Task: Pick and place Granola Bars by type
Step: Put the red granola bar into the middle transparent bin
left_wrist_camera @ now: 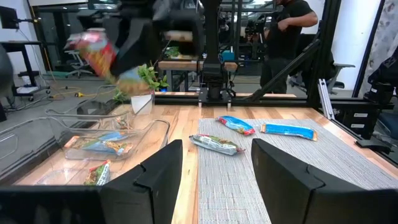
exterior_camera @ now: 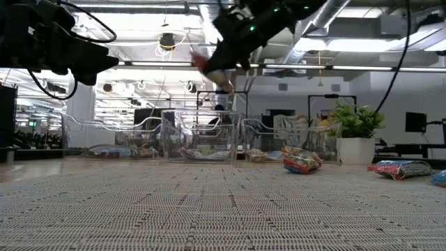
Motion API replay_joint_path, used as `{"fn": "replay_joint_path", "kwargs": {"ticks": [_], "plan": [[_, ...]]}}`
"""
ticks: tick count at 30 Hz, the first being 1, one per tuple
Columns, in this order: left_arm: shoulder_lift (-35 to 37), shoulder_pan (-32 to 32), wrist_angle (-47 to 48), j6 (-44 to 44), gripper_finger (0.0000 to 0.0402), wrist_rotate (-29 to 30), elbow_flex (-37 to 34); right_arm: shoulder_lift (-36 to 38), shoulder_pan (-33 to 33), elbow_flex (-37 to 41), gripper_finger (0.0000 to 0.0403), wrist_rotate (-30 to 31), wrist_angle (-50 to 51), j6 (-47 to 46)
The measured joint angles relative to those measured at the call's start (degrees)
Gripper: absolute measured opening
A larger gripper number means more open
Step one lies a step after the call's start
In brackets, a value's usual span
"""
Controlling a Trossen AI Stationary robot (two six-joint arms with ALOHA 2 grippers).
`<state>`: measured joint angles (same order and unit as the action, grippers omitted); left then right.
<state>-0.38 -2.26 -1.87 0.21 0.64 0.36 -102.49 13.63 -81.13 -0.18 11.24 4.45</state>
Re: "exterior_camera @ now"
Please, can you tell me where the black stand frame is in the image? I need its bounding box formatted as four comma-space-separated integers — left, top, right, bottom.
307, 93, 357, 128

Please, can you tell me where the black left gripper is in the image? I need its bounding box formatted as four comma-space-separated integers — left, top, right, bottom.
0, 0, 119, 86

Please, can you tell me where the silver ceiling duct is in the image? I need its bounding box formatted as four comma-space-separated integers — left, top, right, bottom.
284, 0, 352, 67

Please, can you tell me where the person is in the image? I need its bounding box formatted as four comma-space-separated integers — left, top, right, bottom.
208, 103, 233, 126

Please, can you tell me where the potted green plant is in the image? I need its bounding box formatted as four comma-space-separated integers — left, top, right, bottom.
329, 100, 387, 165

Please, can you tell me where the orange green granola bar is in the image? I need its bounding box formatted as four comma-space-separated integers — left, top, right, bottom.
190, 52, 235, 94

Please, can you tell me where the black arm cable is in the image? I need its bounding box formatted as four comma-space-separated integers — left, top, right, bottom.
55, 0, 118, 45
26, 68, 79, 101

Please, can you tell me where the ceiling light strip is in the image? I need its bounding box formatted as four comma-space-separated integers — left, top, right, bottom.
118, 61, 193, 68
264, 63, 327, 70
330, 65, 394, 72

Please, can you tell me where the blue red granola bar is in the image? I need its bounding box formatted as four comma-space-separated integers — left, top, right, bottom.
367, 159, 434, 181

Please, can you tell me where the red green granola bar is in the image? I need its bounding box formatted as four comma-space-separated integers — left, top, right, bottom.
281, 145, 323, 175
178, 146, 231, 162

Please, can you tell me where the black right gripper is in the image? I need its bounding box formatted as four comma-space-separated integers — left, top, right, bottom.
202, 5, 295, 75

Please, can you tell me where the black background table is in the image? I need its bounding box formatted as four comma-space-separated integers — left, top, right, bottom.
374, 141, 446, 161

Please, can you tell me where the black monitor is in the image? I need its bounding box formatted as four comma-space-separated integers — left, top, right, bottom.
134, 108, 175, 128
405, 112, 428, 134

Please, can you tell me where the clear plastic bin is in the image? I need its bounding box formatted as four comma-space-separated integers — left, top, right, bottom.
241, 117, 343, 165
61, 113, 164, 160
159, 109, 242, 165

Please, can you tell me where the grey woven placemat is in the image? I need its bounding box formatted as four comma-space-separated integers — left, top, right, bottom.
0, 163, 446, 251

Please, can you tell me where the dark tall cabinet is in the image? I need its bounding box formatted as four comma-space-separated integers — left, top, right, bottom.
0, 84, 19, 151

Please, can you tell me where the black round ceiling device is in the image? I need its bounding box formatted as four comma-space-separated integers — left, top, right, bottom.
159, 32, 176, 52

